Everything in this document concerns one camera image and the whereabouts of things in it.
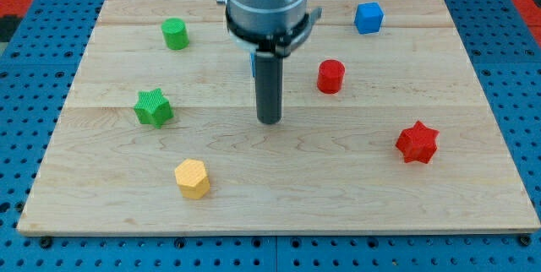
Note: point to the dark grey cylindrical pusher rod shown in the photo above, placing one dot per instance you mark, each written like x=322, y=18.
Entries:
x=268, y=88

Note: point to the black clamp ring mount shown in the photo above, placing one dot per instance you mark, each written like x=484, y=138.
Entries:
x=278, y=44

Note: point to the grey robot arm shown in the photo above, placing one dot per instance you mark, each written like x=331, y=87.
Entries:
x=270, y=30

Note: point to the blue block behind rod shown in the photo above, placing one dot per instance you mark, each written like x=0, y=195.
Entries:
x=252, y=64

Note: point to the red cylinder block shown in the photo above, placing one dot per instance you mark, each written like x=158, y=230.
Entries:
x=330, y=76

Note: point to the blue cube block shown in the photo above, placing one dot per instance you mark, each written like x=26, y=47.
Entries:
x=368, y=18

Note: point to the green cylinder block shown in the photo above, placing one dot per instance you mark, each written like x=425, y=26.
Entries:
x=175, y=33

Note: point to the green star block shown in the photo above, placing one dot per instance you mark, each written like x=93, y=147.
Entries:
x=153, y=108

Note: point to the wooden board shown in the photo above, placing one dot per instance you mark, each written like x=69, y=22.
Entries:
x=330, y=167

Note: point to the yellow hexagon block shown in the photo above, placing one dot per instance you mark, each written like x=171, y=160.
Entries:
x=192, y=179

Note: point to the red star block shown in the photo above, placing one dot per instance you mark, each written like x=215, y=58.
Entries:
x=418, y=143

